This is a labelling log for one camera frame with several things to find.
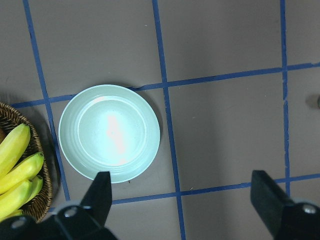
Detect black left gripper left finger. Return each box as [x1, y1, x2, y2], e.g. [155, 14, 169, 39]
[80, 171, 112, 225]

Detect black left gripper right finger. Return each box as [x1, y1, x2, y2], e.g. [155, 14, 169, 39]
[250, 170, 295, 238]

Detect light green round plate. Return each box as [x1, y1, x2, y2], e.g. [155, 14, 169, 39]
[58, 84, 161, 184]

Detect yellow banana bunch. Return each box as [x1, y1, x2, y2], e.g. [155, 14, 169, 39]
[0, 123, 44, 220]

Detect brown wicker basket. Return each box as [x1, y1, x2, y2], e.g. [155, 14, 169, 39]
[0, 102, 53, 223]

